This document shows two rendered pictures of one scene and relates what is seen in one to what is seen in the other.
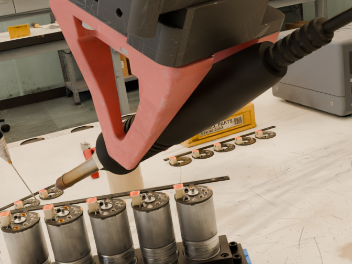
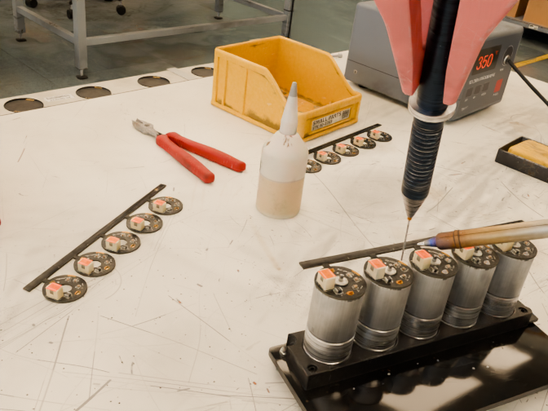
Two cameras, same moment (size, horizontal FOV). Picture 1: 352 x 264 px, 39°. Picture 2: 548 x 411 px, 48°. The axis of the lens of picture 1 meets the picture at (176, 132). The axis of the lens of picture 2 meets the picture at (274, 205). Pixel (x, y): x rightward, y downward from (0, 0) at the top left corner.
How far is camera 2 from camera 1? 27 cm
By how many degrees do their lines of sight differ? 29
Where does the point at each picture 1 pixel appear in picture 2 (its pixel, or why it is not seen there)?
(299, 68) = not seen: hidden behind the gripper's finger
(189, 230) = (507, 287)
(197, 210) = (527, 266)
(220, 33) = not seen: outside the picture
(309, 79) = not seen: hidden behind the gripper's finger
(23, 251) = (350, 322)
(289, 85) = (378, 71)
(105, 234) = (438, 296)
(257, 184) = (430, 206)
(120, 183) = (285, 200)
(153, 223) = (486, 281)
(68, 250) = (395, 316)
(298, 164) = (451, 182)
